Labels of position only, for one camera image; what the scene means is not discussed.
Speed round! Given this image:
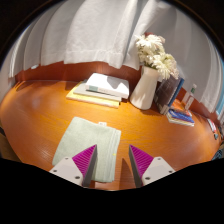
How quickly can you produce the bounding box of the white flower bouquet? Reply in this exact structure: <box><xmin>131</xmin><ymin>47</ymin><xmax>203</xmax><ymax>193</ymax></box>
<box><xmin>134</xmin><ymin>33</ymin><xmax>180</xmax><ymax>81</ymax></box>

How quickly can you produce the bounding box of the black object beside table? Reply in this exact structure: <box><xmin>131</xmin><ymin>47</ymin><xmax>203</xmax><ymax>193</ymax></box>
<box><xmin>213</xmin><ymin>143</ymin><xmax>224</xmax><ymax>162</ymax></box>

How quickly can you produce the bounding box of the dark standing book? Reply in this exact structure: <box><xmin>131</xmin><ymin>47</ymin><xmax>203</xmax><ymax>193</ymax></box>
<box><xmin>153</xmin><ymin>75</ymin><xmax>183</xmax><ymax>114</ymax></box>

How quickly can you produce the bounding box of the white curtain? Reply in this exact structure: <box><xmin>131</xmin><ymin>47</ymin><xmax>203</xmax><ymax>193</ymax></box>
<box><xmin>8</xmin><ymin>0</ymin><xmax>224</xmax><ymax>113</ymax></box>

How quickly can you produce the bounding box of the blue standing book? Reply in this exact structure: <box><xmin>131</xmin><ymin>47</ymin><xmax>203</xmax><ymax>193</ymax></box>
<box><xmin>163</xmin><ymin>77</ymin><xmax>186</xmax><ymax>116</ymax></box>

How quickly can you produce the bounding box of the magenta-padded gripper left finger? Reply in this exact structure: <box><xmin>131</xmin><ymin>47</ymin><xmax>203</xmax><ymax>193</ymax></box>
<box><xmin>49</xmin><ymin>143</ymin><xmax>99</xmax><ymax>187</ymax></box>

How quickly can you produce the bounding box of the clear bottle green cap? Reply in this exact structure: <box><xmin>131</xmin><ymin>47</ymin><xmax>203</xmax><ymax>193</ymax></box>
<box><xmin>184</xmin><ymin>83</ymin><xmax>198</xmax><ymax>111</ymax></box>

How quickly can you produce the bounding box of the blue flat book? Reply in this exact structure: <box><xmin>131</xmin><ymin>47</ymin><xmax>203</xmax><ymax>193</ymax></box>
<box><xmin>165</xmin><ymin>108</ymin><xmax>196</xmax><ymax>128</ymax></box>

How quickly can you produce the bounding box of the white ceramic vase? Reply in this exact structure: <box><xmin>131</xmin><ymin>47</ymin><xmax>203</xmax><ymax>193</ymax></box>
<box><xmin>129</xmin><ymin>65</ymin><xmax>160</xmax><ymax>111</ymax></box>

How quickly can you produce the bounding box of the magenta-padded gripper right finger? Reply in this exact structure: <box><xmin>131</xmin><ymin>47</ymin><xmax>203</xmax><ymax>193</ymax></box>
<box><xmin>128</xmin><ymin>144</ymin><xmax>177</xmax><ymax>187</ymax></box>

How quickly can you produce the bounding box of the red pen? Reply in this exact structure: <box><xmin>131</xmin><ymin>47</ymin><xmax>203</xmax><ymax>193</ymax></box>
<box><xmin>206</xmin><ymin>118</ymin><xmax>219</xmax><ymax>135</ymax></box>

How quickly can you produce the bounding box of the thin grey book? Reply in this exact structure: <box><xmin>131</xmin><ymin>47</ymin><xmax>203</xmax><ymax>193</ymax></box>
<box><xmin>73</xmin><ymin>79</ymin><xmax>123</xmax><ymax>103</ymax></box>

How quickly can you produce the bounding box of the red flat book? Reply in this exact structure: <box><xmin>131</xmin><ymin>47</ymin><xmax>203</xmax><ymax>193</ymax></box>
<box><xmin>179</xmin><ymin>107</ymin><xmax>194</xmax><ymax>118</ymax></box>

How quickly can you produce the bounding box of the window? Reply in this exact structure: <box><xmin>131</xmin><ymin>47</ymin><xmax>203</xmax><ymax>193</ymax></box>
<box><xmin>215</xmin><ymin>94</ymin><xmax>224</xmax><ymax>118</ymax></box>

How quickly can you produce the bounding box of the thick white book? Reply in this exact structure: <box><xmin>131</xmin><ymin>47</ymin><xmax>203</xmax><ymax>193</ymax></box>
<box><xmin>85</xmin><ymin>72</ymin><xmax>131</xmax><ymax>100</ymax></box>

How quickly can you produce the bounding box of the pale green towel yellow stripe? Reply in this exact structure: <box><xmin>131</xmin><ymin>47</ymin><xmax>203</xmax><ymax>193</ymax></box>
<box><xmin>51</xmin><ymin>116</ymin><xmax>122</xmax><ymax>184</ymax></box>

